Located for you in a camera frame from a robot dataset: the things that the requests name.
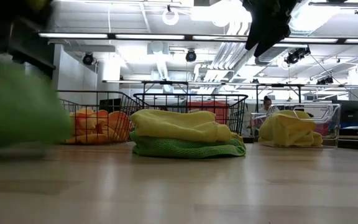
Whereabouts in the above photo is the black ceiling spotlight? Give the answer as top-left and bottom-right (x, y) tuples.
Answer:
(81, 52), (96, 67)
(284, 45), (312, 66)
(185, 49), (198, 63)
(316, 75), (334, 86)

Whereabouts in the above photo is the yellow microfiber towel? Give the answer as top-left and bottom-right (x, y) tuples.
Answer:
(129, 108), (245, 144)
(257, 109), (324, 148)

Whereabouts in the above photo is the long ceiling light strip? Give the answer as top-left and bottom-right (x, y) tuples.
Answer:
(37, 31), (358, 45)

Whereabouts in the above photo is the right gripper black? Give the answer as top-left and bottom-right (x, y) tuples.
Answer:
(242, 0), (299, 58)

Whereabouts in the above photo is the white ring fixture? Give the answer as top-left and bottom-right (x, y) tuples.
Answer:
(161, 8), (180, 27)

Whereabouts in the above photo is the orange microfiber towel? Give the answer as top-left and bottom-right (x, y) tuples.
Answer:
(103, 110), (134, 142)
(65, 108), (112, 145)

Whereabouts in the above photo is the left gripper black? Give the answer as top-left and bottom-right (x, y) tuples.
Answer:
(6, 17), (57, 71)

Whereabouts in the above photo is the green microfiber towel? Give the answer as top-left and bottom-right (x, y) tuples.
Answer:
(0, 60), (72, 149)
(129, 130), (247, 160)

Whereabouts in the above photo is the copper wire basket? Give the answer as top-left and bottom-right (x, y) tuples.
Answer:
(56, 90), (143, 146)

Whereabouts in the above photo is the black wire basket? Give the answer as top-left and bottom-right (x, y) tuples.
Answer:
(132, 93), (249, 136)

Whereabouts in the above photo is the clear plastic bin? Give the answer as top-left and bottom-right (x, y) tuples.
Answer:
(249, 103), (342, 149)

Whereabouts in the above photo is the black computer monitor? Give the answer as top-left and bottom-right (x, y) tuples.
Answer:
(332, 99), (358, 124)

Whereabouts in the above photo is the black overhead rack frame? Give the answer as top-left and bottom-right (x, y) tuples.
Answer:
(141, 80), (303, 105)

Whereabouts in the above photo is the red plastic crate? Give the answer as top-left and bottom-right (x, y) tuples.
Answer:
(186, 100), (230, 126)

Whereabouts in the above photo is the person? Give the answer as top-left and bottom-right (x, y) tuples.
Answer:
(257, 95), (280, 114)

